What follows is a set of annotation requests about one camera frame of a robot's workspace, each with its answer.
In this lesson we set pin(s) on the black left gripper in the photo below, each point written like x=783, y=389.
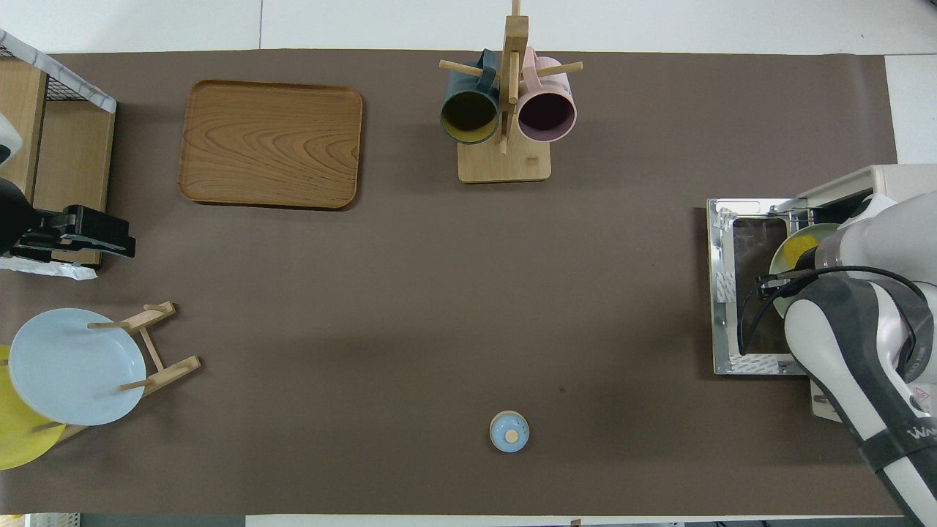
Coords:
x=91, y=231

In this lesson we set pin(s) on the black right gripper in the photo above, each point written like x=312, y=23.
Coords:
x=805, y=260

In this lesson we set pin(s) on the yellow corn cob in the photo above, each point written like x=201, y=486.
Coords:
x=794, y=241

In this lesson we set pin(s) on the pale green plate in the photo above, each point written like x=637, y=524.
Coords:
x=777, y=263

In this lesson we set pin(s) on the glass oven door metal frame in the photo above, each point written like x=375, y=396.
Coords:
x=721, y=256

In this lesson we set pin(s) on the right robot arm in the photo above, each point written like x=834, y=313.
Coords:
x=842, y=351

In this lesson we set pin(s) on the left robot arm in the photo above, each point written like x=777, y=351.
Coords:
x=11, y=212

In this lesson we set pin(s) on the cream toaster oven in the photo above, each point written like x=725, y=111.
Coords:
x=900, y=176

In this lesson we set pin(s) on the cream oven knob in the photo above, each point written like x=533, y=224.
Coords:
x=823, y=400

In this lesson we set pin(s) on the white crumpled sheet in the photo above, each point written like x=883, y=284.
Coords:
x=51, y=271

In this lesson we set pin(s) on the wooden stepped shelf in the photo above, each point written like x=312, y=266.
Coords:
x=73, y=161

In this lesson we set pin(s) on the light blue plate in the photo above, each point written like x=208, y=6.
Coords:
x=73, y=369

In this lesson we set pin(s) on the wooden plate rack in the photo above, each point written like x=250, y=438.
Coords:
x=170, y=373

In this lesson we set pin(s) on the white rounded device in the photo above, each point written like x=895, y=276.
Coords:
x=7, y=139

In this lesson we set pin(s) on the white patterned cloth liner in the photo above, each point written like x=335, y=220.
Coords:
x=80, y=86

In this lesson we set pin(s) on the rectangular wooden tray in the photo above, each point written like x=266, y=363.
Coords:
x=271, y=146

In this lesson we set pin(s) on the red warning sticker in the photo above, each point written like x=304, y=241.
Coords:
x=919, y=399

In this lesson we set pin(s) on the yellow plate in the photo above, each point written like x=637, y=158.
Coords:
x=18, y=439

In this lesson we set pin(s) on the pink mug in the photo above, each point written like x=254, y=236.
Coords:
x=546, y=117

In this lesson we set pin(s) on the wooden mug tree stand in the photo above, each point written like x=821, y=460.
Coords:
x=505, y=165

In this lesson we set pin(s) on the brown table mat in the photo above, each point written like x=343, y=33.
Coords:
x=439, y=293

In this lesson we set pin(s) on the small blue lidded jar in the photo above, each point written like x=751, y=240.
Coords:
x=509, y=432

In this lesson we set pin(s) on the dark teal mug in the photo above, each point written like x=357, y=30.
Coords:
x=468, y=115

